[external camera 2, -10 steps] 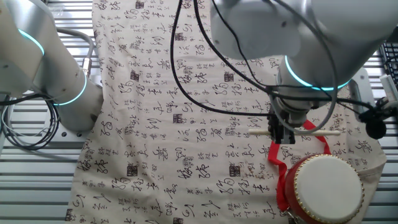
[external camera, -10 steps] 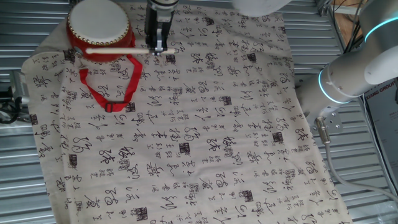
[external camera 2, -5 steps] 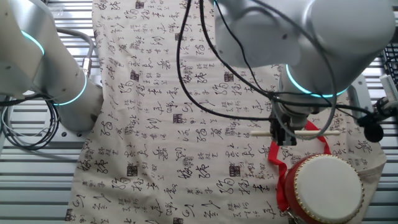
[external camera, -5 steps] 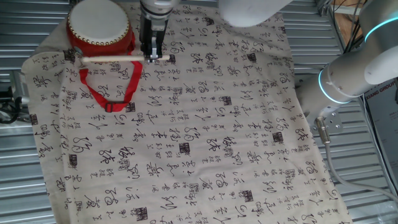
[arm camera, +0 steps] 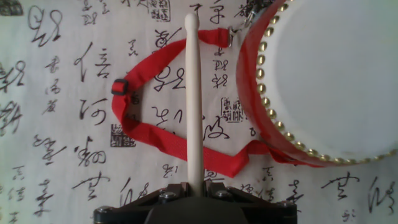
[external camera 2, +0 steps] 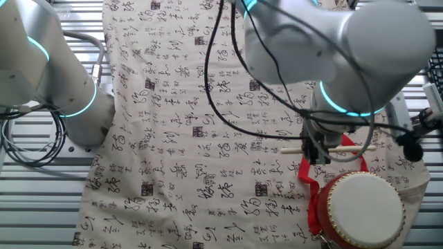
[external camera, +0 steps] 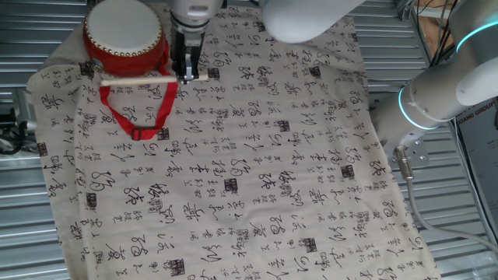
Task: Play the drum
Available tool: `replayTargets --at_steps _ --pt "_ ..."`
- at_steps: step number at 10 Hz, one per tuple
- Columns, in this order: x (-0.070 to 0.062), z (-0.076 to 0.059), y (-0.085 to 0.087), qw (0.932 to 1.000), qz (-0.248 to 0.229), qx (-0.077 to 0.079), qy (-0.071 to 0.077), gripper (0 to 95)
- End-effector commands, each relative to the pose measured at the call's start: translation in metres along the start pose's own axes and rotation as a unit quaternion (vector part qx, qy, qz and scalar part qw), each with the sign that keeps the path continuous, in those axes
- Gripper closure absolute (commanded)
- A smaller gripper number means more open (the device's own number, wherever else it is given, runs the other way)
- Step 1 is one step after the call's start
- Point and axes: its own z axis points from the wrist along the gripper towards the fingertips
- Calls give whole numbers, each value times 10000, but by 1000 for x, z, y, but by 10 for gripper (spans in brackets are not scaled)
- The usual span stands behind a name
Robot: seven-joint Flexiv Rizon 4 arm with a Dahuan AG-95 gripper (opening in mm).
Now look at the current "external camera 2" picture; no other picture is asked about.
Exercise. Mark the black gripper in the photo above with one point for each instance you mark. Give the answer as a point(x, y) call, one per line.
point(313, 143)

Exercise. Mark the light wooden drumstick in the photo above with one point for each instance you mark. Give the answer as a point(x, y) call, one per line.
point(360, 148)

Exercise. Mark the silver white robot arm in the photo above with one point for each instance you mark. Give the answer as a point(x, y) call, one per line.
point(380, 41)

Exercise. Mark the black foam microphone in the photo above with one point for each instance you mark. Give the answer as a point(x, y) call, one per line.
point(412, 150)

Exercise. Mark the small grey white box device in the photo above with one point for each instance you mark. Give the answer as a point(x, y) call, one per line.
point(434, 97)

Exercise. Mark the beige calligraphy print cloth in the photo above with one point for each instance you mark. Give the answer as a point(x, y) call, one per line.
point(190, 180)

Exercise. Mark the black computer keyboard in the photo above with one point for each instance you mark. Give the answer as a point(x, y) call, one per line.
point(437, 72)

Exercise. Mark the grey flat device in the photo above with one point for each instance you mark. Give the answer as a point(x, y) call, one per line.
point(431, 3)

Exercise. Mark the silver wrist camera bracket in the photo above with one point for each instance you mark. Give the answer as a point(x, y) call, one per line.
point(399, 114)

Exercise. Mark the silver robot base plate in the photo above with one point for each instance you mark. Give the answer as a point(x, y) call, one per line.
point(78, 150)

